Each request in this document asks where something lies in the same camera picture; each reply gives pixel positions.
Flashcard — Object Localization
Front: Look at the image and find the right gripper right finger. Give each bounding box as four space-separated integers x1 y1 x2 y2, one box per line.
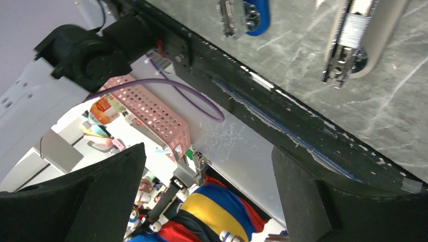
272 147 427 241

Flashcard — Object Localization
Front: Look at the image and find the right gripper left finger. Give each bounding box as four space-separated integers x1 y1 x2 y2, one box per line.
1 143 146 241

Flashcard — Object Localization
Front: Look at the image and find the staple strip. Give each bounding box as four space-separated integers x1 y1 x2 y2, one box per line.
338 13 370 49

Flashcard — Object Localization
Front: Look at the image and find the black beige stapler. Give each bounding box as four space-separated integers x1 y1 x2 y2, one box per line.
321 1 409 89

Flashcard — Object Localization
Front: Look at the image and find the blue stapler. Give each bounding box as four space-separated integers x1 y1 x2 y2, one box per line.
217 0 271 40

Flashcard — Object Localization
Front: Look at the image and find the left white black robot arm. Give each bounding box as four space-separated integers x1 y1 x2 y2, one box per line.
1 15 155 178

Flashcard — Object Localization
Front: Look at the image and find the person in colourful clothing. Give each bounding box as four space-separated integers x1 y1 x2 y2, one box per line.
131 171 271 241

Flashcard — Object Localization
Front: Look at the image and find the pink perforated power supply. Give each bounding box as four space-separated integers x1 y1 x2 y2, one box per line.
110 84 191 163

